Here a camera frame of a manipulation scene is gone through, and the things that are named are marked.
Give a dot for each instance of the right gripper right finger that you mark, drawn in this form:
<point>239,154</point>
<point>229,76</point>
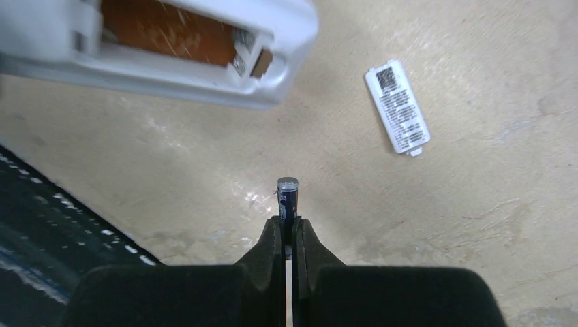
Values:
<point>326,292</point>

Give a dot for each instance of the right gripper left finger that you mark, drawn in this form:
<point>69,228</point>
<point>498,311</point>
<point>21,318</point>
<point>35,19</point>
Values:
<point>250,292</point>

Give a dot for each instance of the blue black battery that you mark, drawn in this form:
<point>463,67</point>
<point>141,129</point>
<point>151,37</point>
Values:
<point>287,197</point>

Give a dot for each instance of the white remote control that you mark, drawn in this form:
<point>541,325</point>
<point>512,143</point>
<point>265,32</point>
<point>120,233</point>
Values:
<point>243,54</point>

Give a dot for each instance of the white battery cover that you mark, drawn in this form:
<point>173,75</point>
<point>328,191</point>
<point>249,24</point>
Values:
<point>398,108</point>

